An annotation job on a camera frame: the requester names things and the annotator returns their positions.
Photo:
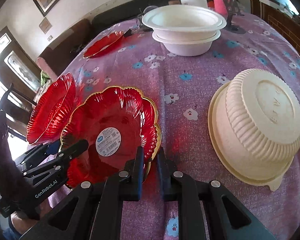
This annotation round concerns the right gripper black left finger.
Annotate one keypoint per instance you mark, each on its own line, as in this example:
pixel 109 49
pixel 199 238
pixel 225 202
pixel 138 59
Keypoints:
pixel 93 211

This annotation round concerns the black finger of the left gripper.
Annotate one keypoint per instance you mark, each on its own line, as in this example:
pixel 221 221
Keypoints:
pixel 36 155
pixel 57 162

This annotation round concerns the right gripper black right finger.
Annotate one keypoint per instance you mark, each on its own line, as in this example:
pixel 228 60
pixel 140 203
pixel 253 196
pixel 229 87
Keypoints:
pixel 206 210

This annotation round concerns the red glass plate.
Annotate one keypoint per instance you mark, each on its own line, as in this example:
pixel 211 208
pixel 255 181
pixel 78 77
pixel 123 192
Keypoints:
pixel 104 45
pixel 52 111

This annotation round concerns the red plate with label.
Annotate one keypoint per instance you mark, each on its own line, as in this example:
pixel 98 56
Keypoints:
pixel 114 122

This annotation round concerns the cream ribbed plastic bowl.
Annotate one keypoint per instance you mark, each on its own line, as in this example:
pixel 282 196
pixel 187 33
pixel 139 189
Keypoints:
pixel 254 127

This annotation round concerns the white foam bowl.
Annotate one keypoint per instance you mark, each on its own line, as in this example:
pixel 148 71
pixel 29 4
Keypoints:
pixel 187 48
pixel 184 22

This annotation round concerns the left hand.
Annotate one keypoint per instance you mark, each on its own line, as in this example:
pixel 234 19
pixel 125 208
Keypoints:
pixel 22 225

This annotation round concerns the wooden chair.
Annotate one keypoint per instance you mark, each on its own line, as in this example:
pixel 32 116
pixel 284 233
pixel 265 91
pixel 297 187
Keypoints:
pixel 10 97

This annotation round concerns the brown armchair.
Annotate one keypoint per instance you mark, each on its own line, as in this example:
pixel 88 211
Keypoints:
pixel 62 50

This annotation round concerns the purple floral tablecloth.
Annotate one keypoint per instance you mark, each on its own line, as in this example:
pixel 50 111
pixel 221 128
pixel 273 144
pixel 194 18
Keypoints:
pixel 182 88

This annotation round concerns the black sofa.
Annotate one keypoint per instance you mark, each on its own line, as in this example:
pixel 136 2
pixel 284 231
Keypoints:
pixel 126 11

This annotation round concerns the black phone stand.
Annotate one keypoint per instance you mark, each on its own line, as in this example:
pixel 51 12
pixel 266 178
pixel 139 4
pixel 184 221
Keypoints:
pixel 232 9

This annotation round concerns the brown wooden cabinet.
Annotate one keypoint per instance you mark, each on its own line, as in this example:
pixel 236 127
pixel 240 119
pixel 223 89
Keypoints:
pixel 287 26

